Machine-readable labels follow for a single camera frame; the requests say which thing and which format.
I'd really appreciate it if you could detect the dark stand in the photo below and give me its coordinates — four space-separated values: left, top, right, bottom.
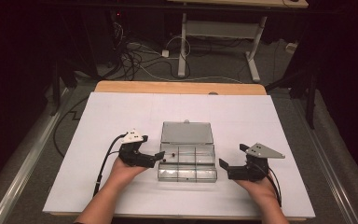
265 67 321 131
49 58 79 117

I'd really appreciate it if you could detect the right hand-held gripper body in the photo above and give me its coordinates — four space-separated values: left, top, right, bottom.
227 142 286 183

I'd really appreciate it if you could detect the white sheet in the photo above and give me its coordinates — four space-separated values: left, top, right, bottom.
42 91 316 218

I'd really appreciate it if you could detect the white floor cable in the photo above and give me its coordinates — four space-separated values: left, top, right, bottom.
122 35 244 84

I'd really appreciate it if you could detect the dark device with red light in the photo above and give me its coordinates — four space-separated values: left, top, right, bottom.
110 8 128 26

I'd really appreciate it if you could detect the wooden table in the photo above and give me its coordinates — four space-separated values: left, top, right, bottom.
49 79 309 222

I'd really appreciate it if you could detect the white power strip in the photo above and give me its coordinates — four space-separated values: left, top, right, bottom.
284 41 299 54

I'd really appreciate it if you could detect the metal floor rail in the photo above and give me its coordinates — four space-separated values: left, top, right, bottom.
291 98 358 224
0 88 72 224

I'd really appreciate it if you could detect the long black floor cable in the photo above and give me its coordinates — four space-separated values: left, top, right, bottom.
52 96 90 159

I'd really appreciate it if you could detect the black floor cable tangle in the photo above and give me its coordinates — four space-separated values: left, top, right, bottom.
104 21 213 81

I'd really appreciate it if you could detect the clear plastic compartment box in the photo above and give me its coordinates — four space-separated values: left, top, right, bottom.
157 119 218 183

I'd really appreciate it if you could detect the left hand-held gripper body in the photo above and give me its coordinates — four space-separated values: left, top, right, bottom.
117 128 158 169

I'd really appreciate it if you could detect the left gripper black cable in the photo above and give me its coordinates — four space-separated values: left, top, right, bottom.
92 133 129 198

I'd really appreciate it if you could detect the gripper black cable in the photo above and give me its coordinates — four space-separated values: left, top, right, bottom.
264 167 283 208
92 133 129 198

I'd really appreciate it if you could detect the person's right hand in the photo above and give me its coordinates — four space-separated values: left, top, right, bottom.
234 175 278 203

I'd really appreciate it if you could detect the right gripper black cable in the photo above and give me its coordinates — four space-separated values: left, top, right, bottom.
264 167 283 208

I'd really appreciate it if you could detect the person's left hand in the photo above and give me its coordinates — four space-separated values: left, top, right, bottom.
108 157 148 185

